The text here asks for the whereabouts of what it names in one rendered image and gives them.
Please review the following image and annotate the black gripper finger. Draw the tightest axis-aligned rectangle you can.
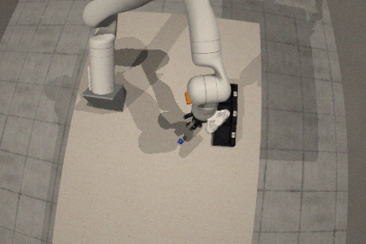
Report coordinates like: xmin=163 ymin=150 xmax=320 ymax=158
xmin=186 ymin=120 xmax=202 ymax=131

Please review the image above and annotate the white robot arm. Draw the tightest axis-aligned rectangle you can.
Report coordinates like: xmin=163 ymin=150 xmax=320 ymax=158
xmin=83 ymin=0 xmax=231 ymax=134

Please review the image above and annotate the black rack of three labelled bins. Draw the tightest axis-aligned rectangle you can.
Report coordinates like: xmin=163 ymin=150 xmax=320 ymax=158
xmin=213 ymin=84 xmax=238 ymax=147

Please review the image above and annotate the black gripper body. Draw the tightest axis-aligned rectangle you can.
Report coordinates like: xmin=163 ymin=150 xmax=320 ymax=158
xmin=191 ymin=109 xmax=207 ymax=124

